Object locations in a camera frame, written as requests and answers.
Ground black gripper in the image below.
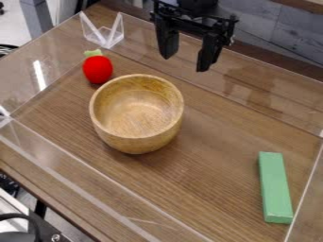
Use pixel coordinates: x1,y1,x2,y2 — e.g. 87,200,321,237
151,0,239,72

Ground red plush fruit green leaf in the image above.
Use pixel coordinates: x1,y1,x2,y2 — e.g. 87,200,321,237
82,49,114,84

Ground light wooden bowl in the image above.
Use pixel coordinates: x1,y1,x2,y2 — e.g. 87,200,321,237
89,74,185,154

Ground clear acrylic tray walls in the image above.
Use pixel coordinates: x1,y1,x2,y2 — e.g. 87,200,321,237
0,5,323,242

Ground green rectangular block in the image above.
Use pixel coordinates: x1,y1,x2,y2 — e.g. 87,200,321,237
259,151,294,224

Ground black clamp under table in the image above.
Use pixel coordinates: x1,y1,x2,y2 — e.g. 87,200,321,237
0,172,73,242

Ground clear acrylic corner bracket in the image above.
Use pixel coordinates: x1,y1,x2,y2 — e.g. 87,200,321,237
81,11,126,49

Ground grey post in background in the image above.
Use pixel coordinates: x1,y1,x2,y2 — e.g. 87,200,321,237
19,0,54,39

